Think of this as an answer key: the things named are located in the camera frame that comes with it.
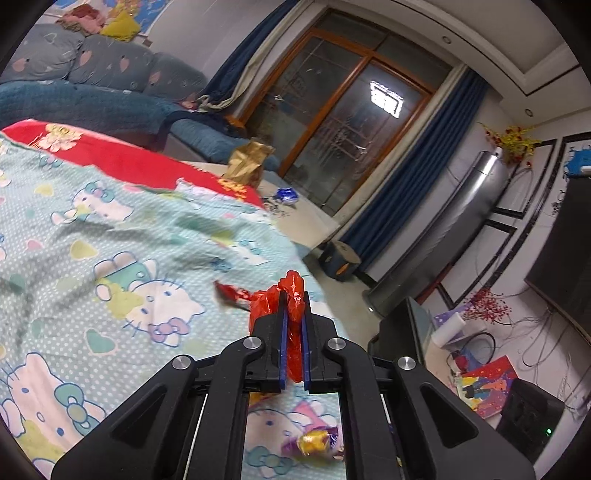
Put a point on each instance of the map wall poster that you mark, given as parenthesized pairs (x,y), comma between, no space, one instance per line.
(147,9)

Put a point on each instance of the white paper towel roll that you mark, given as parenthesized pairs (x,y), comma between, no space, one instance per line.
(448,330)

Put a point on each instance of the black orange stool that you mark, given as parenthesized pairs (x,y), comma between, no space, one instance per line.
(339,261)

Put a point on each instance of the yellow artificial flowers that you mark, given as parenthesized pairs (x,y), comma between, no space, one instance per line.
(517,141)

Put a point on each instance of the blue white wrapper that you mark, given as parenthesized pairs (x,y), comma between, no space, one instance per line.
(286,195)

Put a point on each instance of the colourful picture book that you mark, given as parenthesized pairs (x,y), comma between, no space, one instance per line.
(489,387)

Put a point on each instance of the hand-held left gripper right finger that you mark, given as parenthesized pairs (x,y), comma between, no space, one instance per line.
(305,355)

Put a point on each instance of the beige curtain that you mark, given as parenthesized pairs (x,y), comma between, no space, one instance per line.
(251,81)

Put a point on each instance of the beige coffee table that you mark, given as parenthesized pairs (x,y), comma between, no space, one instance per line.
(304,221)

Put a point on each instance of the small red shiny wrapper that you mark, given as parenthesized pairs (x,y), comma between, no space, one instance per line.
(231,295)

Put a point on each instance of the purple book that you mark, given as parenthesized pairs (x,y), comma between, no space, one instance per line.
(473,330)

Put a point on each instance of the black television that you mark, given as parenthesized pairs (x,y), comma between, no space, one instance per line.
(568,258)

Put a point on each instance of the wooden sliding glass door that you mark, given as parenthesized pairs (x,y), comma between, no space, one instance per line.
(341,115)

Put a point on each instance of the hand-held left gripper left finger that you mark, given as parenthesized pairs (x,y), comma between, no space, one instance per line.
(284,350)

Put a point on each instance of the red berry branches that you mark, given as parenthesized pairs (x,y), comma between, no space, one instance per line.
(487,304)

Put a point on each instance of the wide blue curtain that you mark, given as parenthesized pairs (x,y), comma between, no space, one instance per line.
(415,175)

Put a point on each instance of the blue grey sofa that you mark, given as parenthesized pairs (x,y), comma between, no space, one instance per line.
(92,74)

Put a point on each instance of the gold paper bag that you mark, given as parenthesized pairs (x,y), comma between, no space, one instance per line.
(247,164)

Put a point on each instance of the silver standing air conditioner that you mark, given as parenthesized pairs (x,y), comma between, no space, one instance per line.
(443,230)

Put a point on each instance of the cartoon cat printed blanket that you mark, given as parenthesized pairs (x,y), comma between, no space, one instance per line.
(138,240)

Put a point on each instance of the pink floral pillow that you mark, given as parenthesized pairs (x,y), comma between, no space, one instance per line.
(83,16)

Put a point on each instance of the red blanket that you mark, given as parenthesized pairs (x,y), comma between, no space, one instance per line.
(115,152)

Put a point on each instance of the purple gold candy wrapper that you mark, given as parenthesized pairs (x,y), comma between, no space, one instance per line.
(314,443)

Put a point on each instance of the black glass-front box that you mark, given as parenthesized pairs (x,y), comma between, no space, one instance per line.
(397,332)

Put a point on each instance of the red plastic wrapper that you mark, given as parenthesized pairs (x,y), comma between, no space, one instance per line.
(295,295)

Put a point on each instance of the white tv cabinet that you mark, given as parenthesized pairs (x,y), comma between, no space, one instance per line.
(438,364)

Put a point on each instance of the narrow blue curtain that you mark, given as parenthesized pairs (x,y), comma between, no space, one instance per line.
(249,46)

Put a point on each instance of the yellow pillow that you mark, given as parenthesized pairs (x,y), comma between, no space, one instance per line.
(120,26)

